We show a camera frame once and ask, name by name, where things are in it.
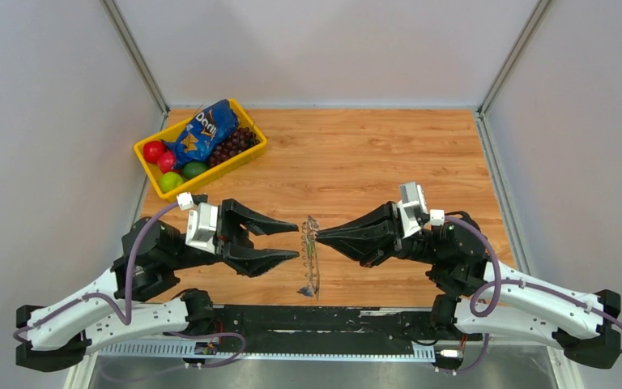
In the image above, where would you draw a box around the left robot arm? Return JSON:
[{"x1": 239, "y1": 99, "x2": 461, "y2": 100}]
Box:
[{"x1": 13, "y1": 193, "x2": 297, "y2": 372}]

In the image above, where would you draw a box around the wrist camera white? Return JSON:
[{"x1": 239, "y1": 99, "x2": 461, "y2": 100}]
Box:
[
  {"x1": 397, "y1": 182, "x2": 429, "y2": 238},
  {"x1": 185, "y1": 203, "x2": 219, "y2": 254}
]

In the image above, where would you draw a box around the pink red apple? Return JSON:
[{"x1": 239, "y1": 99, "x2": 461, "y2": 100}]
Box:
[{"x1": 156, "y1": 151, "x2": 178, "y2": 173}]

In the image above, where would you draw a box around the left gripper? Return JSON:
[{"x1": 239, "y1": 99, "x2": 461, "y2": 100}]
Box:
[{"x1": 168, "y1": 196, "x2": 302, "y2": 277}]

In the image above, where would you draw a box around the yellow plastic bin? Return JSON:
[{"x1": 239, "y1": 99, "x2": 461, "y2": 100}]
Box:
[{"x1": 134, "y1": 99, "x2": 267, "y2": 202}]

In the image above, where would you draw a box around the light green apple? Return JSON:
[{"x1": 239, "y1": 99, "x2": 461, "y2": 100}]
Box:
[{"x1": 158, "y1": 171, "x2": 185, "y2": 194}]

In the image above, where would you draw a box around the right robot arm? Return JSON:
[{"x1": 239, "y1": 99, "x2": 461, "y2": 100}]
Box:
[{"x1": 316, "y1": 202, "x2": 622, "y2": 370}]

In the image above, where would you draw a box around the metal keyring holder plate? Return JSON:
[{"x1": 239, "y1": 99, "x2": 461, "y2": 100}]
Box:
[{"x1": 297, "y1": 216, "x2": 321, "y2": 300}]

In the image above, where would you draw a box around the dark green lime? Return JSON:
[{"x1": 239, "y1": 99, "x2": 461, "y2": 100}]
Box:
[{"x1": 181, "y1": 161, "x2": 209, "y2": 181}]

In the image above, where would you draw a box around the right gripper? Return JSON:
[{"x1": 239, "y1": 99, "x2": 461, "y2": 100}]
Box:
[{"x1": 315, "y1": 200, "x2": 442, "y2": 268}]

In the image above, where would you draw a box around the white slotted cable duct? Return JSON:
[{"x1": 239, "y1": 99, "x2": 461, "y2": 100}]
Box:
[{"x1": 97, "y1": 338, "x2": 437, "y2": 363}]

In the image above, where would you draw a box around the blue Doritos chip bag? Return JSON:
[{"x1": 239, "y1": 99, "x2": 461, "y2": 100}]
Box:
[{"x1": 164, "y1": 99, "x2": 239, "y2": 169}]

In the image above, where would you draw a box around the dark purple grapes bunch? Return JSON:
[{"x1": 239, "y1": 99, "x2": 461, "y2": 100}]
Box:
[{"x1": 207, "y1": 127, "x2": 260, "y2": 168}]

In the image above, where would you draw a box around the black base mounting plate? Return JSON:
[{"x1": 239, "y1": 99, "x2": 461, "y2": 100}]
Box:
[{"x1": 163, "y1": 289, "x2": 484, "y2": 358}]

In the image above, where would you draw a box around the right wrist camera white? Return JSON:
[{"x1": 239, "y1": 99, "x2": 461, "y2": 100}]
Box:
[{"x1": 397, "y1": 182, "x2": 429, "y2": 238}]

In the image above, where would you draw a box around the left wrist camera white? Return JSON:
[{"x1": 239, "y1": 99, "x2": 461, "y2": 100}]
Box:
[{"x1": 185, "y1": 203, "x2": 219, "y2": 254}]

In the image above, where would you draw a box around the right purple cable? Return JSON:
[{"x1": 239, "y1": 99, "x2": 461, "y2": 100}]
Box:
[{"x1": 429, "y1": 209, "x2": 622, "y2": 357}]

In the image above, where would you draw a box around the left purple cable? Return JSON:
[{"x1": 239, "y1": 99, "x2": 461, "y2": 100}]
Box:
[{"x1": 12, "y1": 193, "x2": 194, "y2": 344}]

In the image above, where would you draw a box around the purple cable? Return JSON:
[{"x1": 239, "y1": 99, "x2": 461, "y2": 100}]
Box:
[
  {"x1": 12, "y1": 193, "x2": 194, "y2": 344},
  {"x1": 429, "y1": 209, "x2": 622, "y2": 357}
]

